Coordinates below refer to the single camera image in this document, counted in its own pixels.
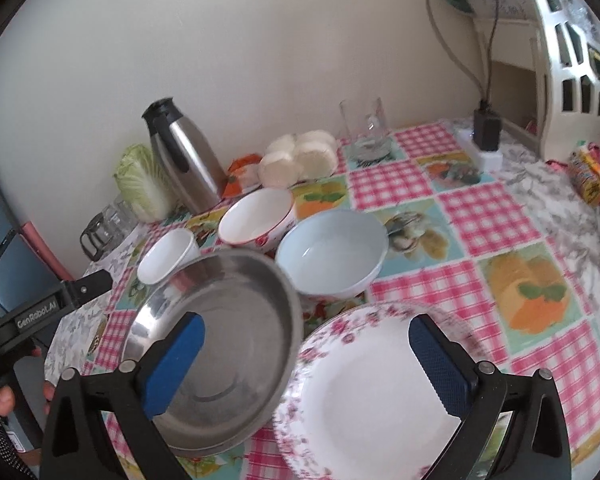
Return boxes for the pink floral round plate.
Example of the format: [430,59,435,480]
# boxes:
[274,301,489,479]

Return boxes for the stainless steel round pan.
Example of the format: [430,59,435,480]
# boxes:
[121,249,302,457]

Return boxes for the white square bowl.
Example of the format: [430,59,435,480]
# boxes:
[137,228,201,286]

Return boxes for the light blue bowl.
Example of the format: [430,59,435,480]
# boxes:
[275,209,389,300]

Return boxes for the strawberry pattern bowl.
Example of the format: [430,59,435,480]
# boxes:
[218,188,297,252]

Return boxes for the gloved left hand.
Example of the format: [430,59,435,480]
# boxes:
[0,385,41,466]

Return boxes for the dark blue refrigerator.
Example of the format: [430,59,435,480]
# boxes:
[0,189,58,452]

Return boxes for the pink rolled mat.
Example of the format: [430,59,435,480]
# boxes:
[21,221,73,281]

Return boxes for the pink checkered tablecloth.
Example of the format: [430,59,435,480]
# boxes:
[84,121,600,480]

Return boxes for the clear drinking glass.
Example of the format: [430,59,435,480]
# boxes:
[102,205,126,245]
[114,195,138,235]

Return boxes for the napa cabbage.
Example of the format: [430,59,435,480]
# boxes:
[114,144,178,223]

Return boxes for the white power strip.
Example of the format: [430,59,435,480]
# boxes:
[454,128,504,174]

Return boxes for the colourful snack packets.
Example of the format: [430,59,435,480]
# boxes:
[567,141,600,207]

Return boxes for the stainless steel thermos jug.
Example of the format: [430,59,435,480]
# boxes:
[142,98,227,214]

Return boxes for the black power adapter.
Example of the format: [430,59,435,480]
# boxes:
[472,100,502,152]

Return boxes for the tall clear glass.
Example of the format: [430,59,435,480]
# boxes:
[339,96,391,166]

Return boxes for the orange snack packet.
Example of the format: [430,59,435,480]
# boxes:
[223,153,262,200]

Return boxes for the bag of steamed buns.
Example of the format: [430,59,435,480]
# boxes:
[258,130,338,188]

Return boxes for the white shelf cabinet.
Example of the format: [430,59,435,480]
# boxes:
[469,0,600,160]

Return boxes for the glass teapot black handle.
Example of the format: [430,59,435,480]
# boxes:
[79,212,118,262]

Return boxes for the black cable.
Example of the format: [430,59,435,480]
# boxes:
[424,0,504,111]

